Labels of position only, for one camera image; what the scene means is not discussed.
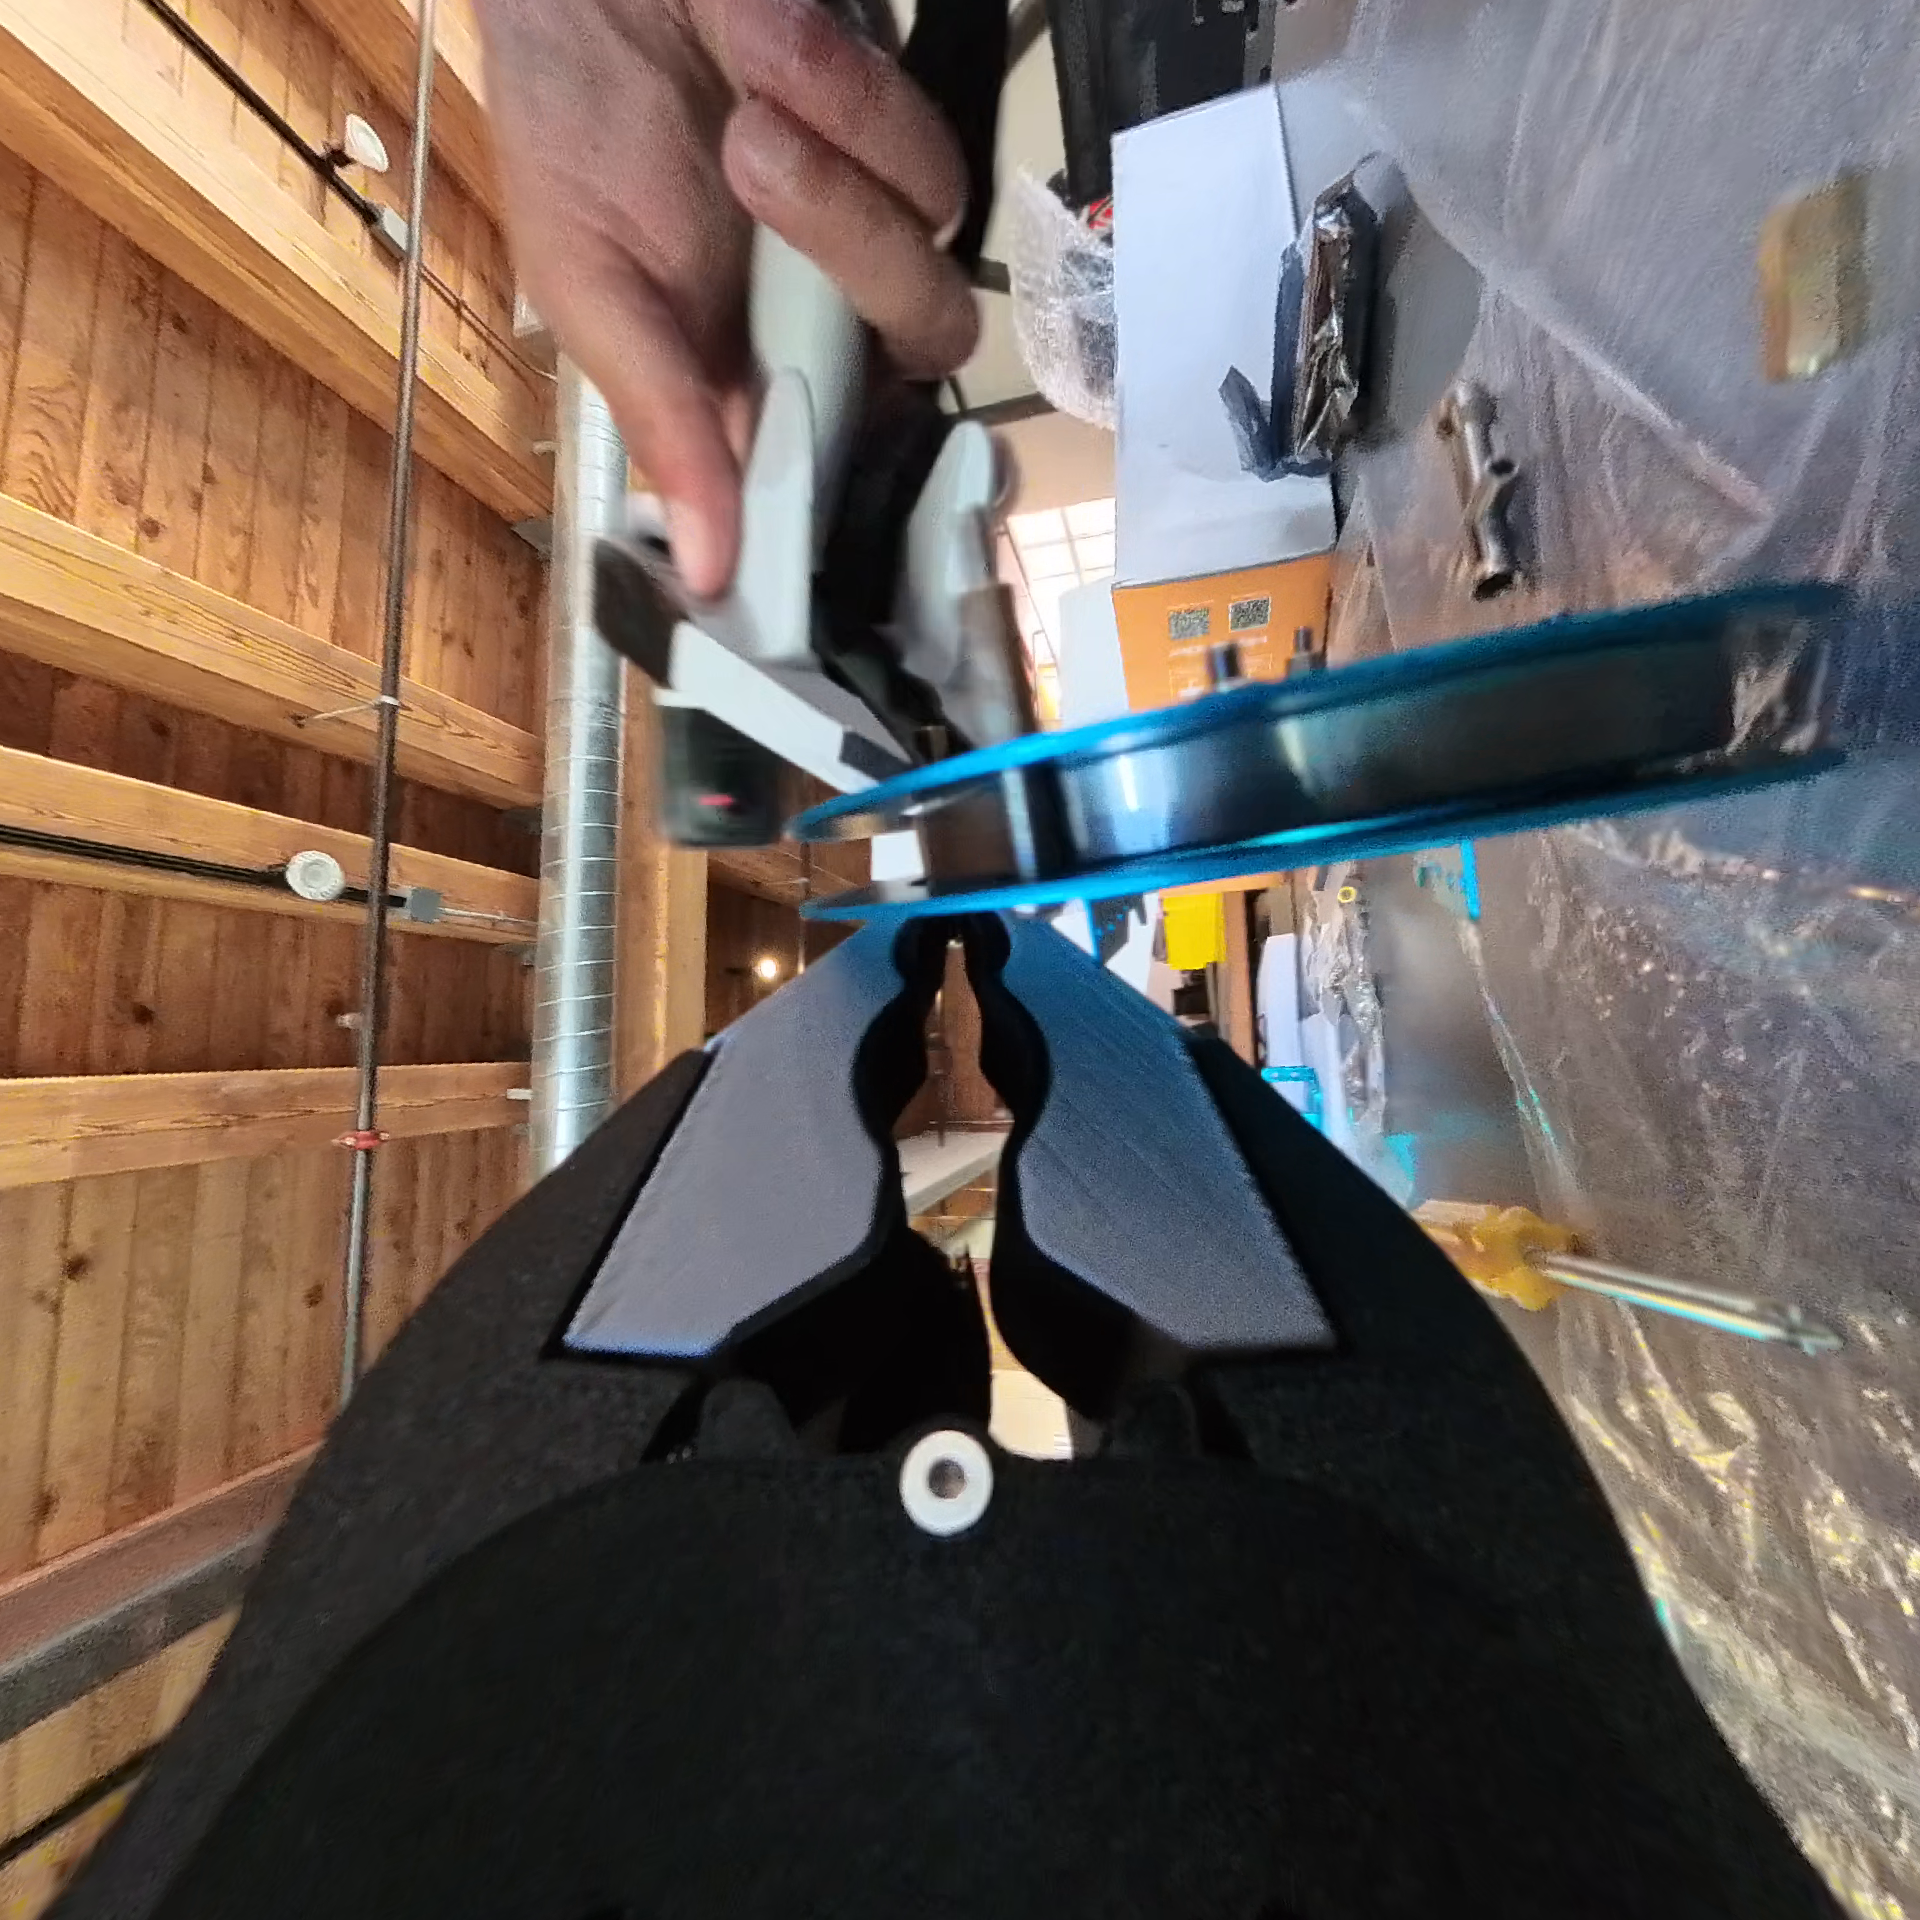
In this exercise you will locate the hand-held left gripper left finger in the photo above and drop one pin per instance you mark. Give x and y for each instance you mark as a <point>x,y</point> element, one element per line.
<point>750,1185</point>

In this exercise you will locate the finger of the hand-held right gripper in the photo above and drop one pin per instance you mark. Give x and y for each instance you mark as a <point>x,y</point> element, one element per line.
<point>990,661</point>
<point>750,683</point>

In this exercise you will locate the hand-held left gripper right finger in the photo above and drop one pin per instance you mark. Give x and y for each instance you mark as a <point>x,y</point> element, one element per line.
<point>1156,1185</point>

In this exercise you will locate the blue round turntable base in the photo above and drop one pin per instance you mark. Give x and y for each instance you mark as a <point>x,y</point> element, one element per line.
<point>1349,764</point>

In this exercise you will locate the grey desk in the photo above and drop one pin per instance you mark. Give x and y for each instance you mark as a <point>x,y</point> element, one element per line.
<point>1396,600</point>

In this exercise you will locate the person's right hand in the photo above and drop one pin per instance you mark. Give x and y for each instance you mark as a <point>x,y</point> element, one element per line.
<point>629,181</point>

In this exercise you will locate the yellow plastic bin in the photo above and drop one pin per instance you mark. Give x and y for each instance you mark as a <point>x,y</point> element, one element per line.
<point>1194,931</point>

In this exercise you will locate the bubble wrap bundle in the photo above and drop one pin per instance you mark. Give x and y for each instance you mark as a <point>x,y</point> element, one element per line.
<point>1065,285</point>

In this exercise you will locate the thin metal pipe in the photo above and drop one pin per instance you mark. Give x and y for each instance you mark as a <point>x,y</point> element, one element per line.
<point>393,600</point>

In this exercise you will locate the orange and white box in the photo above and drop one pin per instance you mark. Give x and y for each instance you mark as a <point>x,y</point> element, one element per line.
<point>1200,301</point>

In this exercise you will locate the dark hardware bag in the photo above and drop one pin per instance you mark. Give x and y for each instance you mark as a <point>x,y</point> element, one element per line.
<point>1328,323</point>

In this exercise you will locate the white round ceiling fixture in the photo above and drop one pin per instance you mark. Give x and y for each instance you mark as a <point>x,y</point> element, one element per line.
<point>312,873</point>
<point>365,143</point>

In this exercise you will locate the metal cross wrench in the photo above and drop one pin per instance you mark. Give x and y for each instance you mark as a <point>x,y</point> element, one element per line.
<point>1484,487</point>

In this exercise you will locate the clear plastic bag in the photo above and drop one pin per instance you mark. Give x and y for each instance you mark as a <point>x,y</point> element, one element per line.
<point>1725,1049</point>

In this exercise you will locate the brass rectangular block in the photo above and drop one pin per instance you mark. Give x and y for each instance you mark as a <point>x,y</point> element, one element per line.
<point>1816,277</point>

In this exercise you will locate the silver ventilation duct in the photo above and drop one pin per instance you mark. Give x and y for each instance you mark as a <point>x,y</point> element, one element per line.
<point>578,750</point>

